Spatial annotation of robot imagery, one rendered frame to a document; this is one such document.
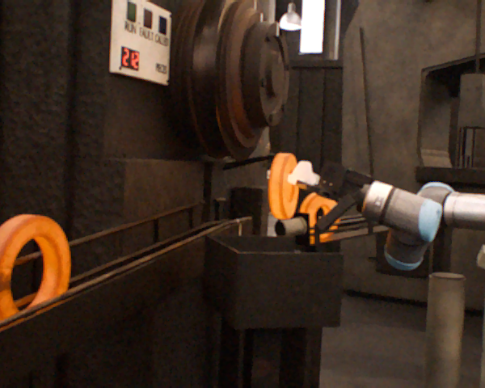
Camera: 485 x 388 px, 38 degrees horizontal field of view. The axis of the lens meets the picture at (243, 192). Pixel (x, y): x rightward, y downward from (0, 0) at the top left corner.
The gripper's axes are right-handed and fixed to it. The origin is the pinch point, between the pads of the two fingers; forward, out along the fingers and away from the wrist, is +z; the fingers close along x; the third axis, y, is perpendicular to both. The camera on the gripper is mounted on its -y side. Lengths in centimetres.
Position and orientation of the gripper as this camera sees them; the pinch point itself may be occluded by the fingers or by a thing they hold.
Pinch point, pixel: (284, 178)
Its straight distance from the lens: 167.9
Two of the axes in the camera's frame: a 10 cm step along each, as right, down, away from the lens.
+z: -8.9, -3.4, 3.0
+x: -3.2, 0.3, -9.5
